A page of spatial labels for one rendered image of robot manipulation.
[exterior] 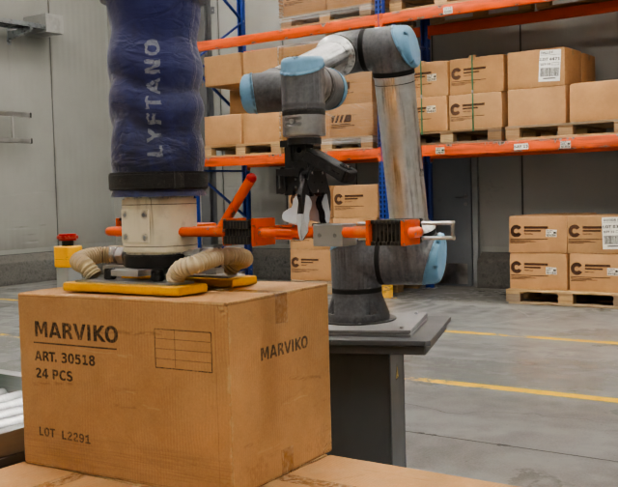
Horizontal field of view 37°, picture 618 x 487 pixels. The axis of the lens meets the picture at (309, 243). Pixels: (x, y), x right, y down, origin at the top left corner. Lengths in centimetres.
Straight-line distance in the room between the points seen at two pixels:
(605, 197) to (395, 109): 796
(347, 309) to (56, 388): 93
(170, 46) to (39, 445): 96
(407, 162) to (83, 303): 100
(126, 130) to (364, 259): 91
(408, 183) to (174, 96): 81
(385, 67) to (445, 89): 722
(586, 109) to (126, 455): 751
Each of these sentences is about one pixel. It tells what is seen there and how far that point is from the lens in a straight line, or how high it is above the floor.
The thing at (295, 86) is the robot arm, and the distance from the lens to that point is 192.
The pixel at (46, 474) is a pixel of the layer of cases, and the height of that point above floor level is 54.
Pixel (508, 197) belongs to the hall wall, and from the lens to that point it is 1083.
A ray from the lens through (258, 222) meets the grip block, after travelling 198.
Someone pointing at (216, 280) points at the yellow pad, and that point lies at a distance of 214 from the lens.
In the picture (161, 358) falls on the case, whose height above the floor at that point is 82.
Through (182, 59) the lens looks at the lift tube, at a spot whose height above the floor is 146.
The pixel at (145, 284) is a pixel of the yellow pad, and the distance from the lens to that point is 204.
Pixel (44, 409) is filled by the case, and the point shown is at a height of 68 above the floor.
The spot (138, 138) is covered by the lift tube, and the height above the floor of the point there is 128.
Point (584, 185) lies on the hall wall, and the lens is 1051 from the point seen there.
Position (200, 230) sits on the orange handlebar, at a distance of 207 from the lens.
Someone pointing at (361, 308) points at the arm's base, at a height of 81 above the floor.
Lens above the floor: 116
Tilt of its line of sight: 3 degrees down
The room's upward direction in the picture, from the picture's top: 2 degrees counter-clockwise
